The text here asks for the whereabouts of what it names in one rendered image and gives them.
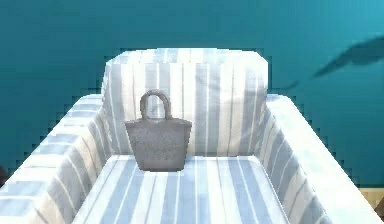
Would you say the blue white striped armchair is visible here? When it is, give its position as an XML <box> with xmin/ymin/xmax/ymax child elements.
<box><xmin>0</xmin><ymin>47</ymin><xmax>384</xmax><ymax>224</ymax></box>

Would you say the grey tote bag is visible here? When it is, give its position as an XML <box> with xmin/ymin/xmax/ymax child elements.
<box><xmin>124</xmin><ymin>89</ymin><xmax>193</xmax><ymax>173</ymax></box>

